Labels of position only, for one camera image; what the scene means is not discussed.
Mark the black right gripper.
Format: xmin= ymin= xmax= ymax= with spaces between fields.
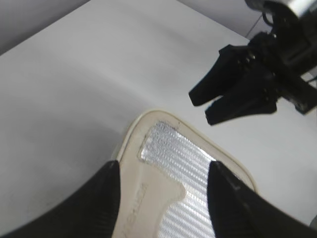
xmin=189 ymin=14 xmax=317 ymax=125

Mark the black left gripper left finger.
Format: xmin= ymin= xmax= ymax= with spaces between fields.
xmin=4 ymin=160 xmax=120 ymax=238

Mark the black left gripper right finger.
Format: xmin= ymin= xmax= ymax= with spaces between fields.
xmin=207 ymin=161 xmax=317 ymax=238

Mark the cream bag with silver panel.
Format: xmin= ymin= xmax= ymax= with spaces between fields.
xmin=113 ymin=110 xmax=258 ymax=238

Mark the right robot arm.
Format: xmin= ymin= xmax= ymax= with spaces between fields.
xmin=189 ymin=0 xmax=317 ymax=125

